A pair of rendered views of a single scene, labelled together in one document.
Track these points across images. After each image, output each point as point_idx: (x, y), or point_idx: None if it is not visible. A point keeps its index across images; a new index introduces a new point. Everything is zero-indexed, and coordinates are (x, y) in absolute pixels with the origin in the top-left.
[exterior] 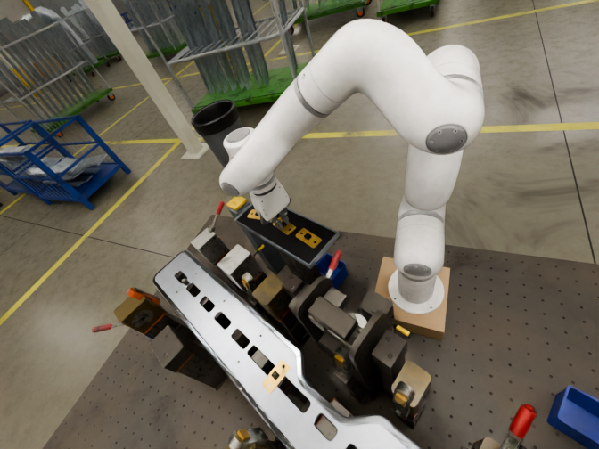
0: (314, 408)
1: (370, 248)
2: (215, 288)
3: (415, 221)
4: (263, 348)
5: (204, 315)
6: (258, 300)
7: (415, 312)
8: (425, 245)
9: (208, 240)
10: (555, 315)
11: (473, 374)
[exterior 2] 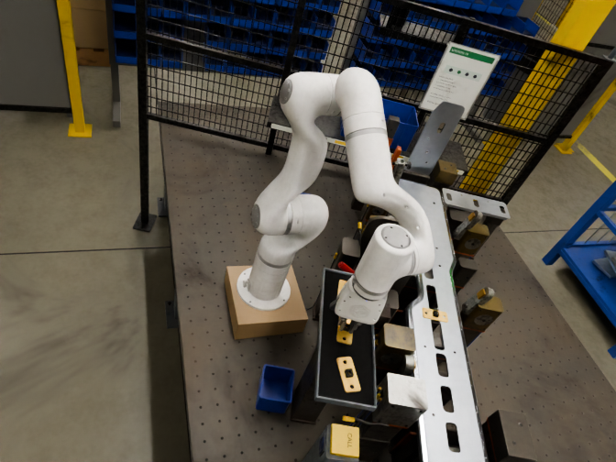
0: (426, 281)
1: (208, 367)
2: (433, 443)
3: (297, 203)
4: (430, 336)
5: (462, 426)
6: (414, 338)
7: (287, 282)
8: (315, 196)
9: None
10: (227, 218)
11: (300, 256)
